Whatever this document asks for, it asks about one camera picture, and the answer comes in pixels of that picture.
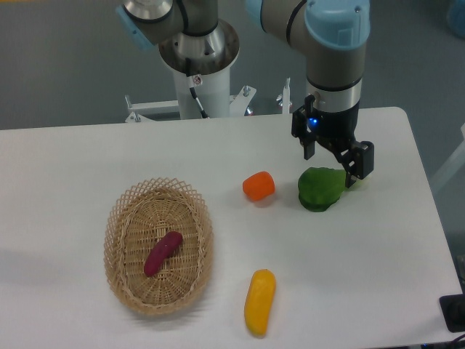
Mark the black device at edge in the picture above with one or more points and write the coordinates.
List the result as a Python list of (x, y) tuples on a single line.
[(452, 307)]

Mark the yellow corn toy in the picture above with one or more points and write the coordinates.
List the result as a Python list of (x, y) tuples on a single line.
[(259, 302)]

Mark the purple sweet potato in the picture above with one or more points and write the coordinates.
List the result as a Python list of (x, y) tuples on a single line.
[(163, 249)]

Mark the blue object top corner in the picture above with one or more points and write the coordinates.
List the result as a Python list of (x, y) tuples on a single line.
[(455, 17)]

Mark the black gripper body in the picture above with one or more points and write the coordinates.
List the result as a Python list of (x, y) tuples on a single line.
[(333, 131)]

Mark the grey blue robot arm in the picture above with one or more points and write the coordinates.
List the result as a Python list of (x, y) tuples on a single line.
[(332, 36)]

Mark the woven wicker basket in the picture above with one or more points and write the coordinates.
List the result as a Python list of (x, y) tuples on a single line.
[(143, 215)]

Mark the green bok choy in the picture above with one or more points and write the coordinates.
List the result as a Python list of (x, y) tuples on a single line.
[(321, 187)]

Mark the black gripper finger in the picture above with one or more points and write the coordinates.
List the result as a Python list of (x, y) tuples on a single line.
[(358, 161), (308, 144)]

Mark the white table leg right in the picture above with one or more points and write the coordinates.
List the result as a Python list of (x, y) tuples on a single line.
[(449, 168)]

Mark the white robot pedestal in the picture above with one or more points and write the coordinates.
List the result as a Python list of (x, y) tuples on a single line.
[(201, 60)]

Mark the orange carrot piece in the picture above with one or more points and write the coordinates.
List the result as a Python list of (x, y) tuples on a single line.
[(259, 186)]

